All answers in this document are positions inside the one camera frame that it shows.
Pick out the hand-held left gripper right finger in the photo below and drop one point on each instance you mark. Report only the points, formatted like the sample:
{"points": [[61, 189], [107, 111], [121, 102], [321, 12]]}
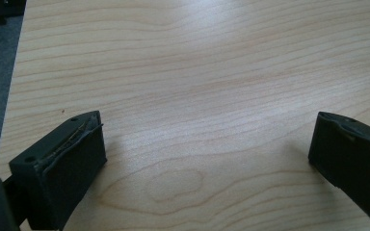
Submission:
{"points": [[350, 154]]}

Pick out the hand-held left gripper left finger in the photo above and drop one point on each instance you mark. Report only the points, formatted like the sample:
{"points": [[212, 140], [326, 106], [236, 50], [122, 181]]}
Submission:
{"points": [[61, 170]]}

